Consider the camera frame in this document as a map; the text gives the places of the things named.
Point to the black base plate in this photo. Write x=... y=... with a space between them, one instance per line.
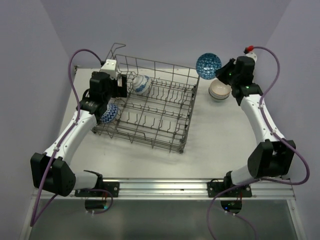
x=230 y=188
x=106 y=189

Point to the grey wire dish rack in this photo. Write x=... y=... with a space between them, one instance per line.
x=161 y=116

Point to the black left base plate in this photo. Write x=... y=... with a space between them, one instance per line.
x=106 y=189

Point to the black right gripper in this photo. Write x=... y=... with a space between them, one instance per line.
x=221 y=72

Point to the aluminium mounting rail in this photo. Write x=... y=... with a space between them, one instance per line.
x=192 y=189

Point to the blue zigzag pattern bowl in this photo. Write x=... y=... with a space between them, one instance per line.
x=110 y=114

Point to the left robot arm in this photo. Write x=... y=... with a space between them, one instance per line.
x=51 y=170

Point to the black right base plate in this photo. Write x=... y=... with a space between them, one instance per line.
x=230 y=188

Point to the red diamond pattern bowl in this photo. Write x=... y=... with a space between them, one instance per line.
x=207 y=64

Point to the teal striped bowl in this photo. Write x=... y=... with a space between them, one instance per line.
x=219 y=88

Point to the white ribbed bowl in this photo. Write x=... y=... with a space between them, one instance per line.
x=218 y=98

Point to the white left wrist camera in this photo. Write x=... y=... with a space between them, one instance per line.
x=110 y=68

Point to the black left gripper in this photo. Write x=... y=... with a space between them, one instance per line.
x=120 y=91

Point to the blue floral bowl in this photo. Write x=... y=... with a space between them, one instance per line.
x=141 y=84

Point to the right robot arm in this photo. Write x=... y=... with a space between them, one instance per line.
x=273 y=154

